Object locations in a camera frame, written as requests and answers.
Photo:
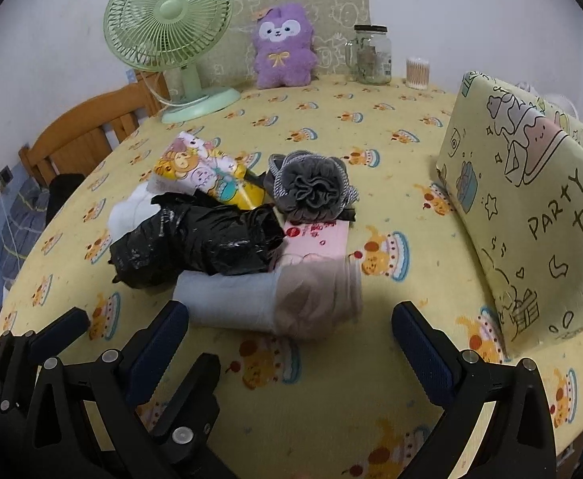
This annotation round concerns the glass jar with black lid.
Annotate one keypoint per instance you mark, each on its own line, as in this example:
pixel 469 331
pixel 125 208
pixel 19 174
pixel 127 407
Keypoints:
pixel 371 60

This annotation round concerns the white cloth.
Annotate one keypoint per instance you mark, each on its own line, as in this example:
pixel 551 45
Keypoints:
pixel 129 214

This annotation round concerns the yellow printed tablecloth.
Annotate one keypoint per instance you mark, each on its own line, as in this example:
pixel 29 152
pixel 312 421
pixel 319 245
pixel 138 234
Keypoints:
pixel 346 129

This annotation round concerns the wall outlet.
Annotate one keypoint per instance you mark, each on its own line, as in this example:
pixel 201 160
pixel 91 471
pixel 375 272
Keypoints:
pixel 4 175

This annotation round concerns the purple plush toy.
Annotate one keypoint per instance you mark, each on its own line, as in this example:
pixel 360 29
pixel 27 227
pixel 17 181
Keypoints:
pixel 281 55

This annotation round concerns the yellow printed tissue pack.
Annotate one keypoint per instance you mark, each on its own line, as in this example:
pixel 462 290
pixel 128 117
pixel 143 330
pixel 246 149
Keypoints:
pixel 201 169

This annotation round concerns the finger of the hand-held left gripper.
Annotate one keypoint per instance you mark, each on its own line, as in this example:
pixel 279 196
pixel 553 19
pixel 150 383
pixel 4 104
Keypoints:
pixel 194 404
pixel 59 332

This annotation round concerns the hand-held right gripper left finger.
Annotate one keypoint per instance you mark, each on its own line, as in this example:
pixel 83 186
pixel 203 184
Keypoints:
pixel 156 349

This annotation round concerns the blue plaid cloth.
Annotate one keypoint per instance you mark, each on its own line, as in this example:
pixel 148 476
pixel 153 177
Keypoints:
pixel 19 239

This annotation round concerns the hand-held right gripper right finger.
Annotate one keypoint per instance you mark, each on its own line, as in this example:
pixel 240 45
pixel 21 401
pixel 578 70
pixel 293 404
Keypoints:
pixel 421 354

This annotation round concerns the wooden chair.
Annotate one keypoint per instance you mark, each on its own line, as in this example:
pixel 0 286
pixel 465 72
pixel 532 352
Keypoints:
pixel 82 134

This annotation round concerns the cotton swab box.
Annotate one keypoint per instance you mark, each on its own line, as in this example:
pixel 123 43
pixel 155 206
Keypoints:
pixel 416 72

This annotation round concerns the grey bath loofah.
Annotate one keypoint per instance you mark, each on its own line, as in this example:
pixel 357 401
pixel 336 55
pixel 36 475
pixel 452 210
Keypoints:
pixel 311 184

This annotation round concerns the green desk fan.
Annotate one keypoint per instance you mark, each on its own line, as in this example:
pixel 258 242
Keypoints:
pixel 171 12

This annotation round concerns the pink packet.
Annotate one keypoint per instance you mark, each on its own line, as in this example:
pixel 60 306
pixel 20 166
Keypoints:
pixel 321 242

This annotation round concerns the grey beige socks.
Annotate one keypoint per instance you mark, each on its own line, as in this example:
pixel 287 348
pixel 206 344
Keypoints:
pixel 271 299

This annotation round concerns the patterned pillow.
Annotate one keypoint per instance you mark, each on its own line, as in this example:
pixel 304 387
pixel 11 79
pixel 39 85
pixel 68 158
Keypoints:
pixel 520 199

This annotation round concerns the black plastic bag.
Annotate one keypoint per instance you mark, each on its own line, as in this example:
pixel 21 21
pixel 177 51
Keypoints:
pixel 196 239

